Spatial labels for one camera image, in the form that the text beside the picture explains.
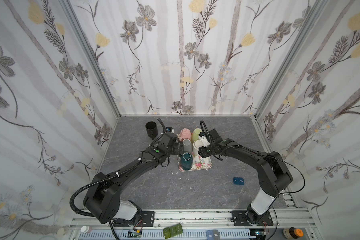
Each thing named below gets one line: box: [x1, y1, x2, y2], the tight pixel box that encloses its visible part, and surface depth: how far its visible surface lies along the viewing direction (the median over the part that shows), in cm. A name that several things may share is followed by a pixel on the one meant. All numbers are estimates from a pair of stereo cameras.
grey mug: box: [182, 138, 193, 153], surface depth 95 cm
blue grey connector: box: [206, 229, 221, 240], surface depth 70 cm
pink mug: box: [179, 128, 192, 142], surface depth 98 cm
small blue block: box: [233, 177, 245, 185], surface depth 88 cm
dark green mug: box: [180, 151, 194, 171], surface depth 87 cm
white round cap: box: [80, 225, 90, 233], surface depth 69 cm
